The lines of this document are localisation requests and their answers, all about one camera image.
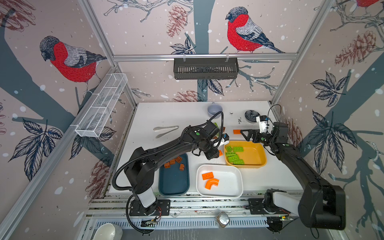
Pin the orange curved lego arch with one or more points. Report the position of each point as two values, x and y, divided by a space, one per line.
211 182

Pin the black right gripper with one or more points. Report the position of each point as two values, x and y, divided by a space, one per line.
252 131

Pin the green long lego brick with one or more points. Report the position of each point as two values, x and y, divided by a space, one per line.
238 162

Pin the metal tongs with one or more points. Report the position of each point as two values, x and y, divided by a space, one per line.
165 130

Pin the black hanging wire basket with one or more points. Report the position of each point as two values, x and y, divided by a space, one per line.
206 69

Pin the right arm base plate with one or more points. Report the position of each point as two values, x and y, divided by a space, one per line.
258 206

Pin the lavender plastic cup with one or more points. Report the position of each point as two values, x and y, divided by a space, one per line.
213 109

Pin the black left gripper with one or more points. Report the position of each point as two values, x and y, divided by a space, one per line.
213 154

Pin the dark teal rectangular tray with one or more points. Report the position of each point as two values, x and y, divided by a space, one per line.
172 181

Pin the white wire mesh basket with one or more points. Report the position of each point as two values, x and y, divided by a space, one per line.
98 113

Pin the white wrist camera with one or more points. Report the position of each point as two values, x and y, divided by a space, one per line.
225 139
263 123

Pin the orange lego plate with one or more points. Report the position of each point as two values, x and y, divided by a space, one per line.
207 176

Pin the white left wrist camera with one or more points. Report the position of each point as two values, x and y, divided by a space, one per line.
225 139

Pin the brown lego brick front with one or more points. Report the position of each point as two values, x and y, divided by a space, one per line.
178 159

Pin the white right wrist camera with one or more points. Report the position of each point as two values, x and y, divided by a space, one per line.
263 123

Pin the white rectangular tray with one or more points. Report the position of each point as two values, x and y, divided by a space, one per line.
230 182

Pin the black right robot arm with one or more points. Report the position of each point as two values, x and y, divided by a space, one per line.
322 204

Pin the round silver knob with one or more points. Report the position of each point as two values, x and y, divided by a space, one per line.
223 219

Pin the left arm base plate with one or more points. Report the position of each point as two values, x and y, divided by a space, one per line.
158 208

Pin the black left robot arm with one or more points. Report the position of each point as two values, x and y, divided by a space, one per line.
137 174

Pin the yellow rectangular tray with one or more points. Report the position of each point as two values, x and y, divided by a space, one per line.
253 154

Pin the white bowl at bottom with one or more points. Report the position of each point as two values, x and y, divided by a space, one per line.
108 231

